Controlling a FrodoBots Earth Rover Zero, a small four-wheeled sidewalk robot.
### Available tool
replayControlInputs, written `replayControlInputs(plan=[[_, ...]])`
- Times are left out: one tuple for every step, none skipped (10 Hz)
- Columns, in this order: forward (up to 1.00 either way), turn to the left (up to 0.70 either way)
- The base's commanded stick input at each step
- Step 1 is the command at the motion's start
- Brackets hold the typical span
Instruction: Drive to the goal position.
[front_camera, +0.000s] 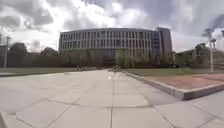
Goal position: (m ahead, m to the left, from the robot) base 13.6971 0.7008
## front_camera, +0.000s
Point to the row of young trees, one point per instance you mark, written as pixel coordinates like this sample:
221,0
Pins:
121,60

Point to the large curved grey building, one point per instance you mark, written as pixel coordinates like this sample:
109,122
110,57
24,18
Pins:
113,43

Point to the grey concrete slab plaza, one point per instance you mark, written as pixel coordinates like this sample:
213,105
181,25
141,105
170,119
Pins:
83,100

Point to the grass lawn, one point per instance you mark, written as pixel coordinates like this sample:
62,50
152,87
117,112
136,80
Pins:
160,71
33,70

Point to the raised concrete kerb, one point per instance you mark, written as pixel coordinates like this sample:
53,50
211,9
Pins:
173,90

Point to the reddish gravel bed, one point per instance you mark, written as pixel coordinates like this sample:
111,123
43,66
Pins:
186,81

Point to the lamp pole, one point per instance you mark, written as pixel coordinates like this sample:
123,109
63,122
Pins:
5,53
211,53

